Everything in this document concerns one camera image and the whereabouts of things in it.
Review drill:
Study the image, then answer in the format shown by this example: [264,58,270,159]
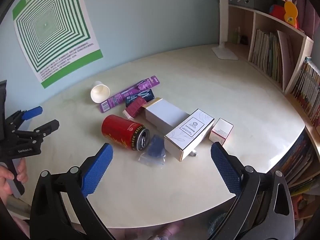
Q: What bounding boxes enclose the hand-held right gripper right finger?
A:
[207,142,297,240]

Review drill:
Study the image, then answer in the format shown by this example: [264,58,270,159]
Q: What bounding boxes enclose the teal trash bin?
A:
[209,212,228,237]

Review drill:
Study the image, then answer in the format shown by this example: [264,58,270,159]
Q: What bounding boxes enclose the person's left hand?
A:
[0,159,28,200]

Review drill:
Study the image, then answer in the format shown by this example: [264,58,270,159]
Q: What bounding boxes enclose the white box with floral print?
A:
[164,109,215,162]

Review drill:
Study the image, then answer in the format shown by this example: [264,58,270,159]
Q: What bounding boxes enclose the wooden bookshelf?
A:
[220,4,320,220]

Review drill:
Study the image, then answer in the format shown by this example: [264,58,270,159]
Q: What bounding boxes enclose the white paper cup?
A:
[90,81,110,103]

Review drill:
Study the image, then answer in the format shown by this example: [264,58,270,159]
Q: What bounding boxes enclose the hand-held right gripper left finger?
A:
[29,142,118,240]

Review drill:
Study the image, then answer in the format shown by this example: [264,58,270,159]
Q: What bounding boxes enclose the small red box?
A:
[122,96,147,119]

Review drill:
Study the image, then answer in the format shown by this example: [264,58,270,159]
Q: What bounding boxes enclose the green striped wall poster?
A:
[12,0,104,89]

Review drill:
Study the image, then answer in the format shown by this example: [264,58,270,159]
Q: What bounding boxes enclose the small pink and white box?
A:
[209,118,234,144]

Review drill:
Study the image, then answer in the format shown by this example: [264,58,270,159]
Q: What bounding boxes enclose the row of thin upright books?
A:
[249,29,293,88]

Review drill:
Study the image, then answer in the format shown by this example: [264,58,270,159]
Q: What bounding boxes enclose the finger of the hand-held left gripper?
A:
[15,119,60,143]
[5,106,43,131]

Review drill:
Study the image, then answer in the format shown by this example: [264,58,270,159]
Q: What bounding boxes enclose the red drink can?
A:
[101,114,150,152]

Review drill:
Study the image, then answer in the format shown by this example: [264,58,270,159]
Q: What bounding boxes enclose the dark blue packet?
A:
[125,89,155,107]

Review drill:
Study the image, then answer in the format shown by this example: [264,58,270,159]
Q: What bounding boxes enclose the small green bottle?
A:
[232,27,242,44]

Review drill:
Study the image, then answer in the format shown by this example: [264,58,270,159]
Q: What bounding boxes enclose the pile of books under shelf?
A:
[275,130,316,193]

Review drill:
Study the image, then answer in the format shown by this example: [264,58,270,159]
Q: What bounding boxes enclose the white desk lamp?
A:
[212,0,239,60]

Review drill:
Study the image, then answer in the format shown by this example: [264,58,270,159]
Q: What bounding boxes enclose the red and yellow toy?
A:
[269,1,300,29]

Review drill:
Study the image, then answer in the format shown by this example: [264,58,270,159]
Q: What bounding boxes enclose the white box with gold end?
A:
[141,97,190,137]

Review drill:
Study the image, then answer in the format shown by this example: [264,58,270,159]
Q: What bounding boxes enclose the purple toothbrush package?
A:
[99,75,161,114]

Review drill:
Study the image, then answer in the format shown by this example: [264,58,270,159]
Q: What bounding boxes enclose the clear bag with blue content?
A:
[136,134,167,167]

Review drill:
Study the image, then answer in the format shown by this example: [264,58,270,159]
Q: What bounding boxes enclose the row of colourful upright books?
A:
[291,57,320,127]

